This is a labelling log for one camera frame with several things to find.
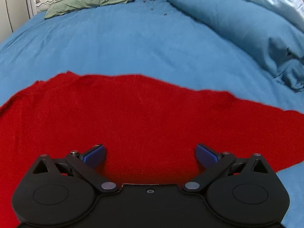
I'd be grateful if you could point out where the red knit sweater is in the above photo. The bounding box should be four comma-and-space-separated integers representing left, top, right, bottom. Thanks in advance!
1, 72, 303, 227

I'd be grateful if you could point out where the rolled blue duvet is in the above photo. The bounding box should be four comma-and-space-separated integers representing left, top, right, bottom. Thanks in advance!
167, 0, 303, 92

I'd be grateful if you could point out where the blue bed sheet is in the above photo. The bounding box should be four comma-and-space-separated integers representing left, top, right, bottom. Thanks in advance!
0, 0, 304, 228

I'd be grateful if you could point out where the green pillow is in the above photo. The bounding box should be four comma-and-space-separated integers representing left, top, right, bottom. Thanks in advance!
44, 0, 133, 20

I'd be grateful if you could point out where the white grey wardrobe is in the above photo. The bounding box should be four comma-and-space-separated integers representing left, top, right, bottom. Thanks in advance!
1, 0, 31, 43

